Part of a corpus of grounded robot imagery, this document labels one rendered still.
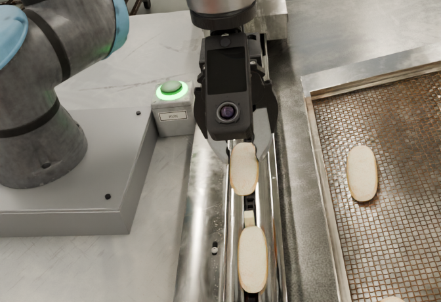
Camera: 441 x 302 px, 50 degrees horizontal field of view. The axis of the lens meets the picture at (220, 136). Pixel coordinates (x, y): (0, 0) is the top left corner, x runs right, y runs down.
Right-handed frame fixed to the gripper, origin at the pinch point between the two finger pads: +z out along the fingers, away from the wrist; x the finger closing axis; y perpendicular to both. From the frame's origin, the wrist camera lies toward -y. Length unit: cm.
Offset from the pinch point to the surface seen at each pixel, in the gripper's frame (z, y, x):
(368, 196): 3.5, -4.9, -14.9
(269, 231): 8.8, -4.9, -2.5
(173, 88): 3.1, 23.3, 12.3
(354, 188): 3.4, -3.6, -13.5
